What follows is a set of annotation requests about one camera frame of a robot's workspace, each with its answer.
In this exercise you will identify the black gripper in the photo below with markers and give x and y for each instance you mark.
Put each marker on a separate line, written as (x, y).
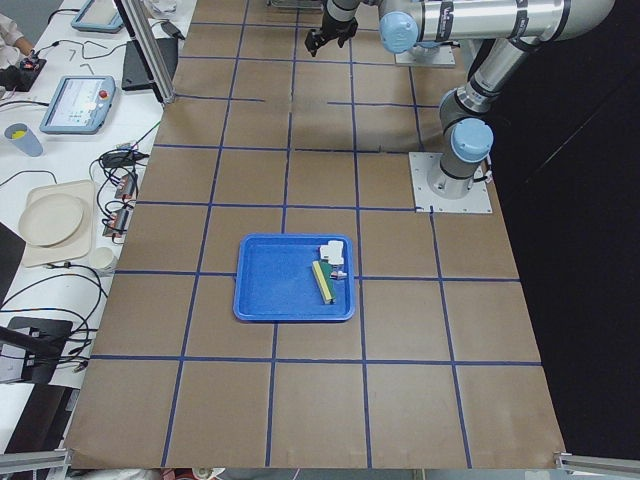
(334, 23)

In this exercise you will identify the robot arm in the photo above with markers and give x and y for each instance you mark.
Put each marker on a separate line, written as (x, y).
(538, 74)

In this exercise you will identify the white circuit breaker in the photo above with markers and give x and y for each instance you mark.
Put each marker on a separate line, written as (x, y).
(332, 253)

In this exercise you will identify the far teach pendant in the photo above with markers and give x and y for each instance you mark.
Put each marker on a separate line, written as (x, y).
(100, 16)

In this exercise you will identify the teach pendant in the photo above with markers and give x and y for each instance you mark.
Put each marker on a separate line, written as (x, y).
(80, 105)
(100, 16)

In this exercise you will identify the green yellow terminal block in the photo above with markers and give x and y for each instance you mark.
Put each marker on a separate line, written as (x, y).
(324, 274)

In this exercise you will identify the blue plastic tray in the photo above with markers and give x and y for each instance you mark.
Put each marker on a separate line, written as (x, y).
(275, 282)

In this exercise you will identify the near teach pendant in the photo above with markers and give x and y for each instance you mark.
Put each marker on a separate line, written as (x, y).
(80, 105)

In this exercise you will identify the white paper cup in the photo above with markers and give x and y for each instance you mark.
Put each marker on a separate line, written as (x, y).
(103, 260)

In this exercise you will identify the grey blue cup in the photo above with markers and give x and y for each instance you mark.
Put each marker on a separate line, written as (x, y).
(23, 138)

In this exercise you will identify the beige tray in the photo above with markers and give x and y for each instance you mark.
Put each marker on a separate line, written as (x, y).
(80, 243)

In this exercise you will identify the beige round plate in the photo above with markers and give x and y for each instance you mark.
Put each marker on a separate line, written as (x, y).
(50, 220)

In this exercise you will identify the black monitor stand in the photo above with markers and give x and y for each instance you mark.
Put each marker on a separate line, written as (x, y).
(31, 349)

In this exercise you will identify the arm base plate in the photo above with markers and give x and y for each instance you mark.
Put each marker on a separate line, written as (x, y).
(437, 56)
(475, 201)

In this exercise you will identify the aluminium frame post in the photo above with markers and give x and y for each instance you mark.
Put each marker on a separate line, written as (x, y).
(132, 13)

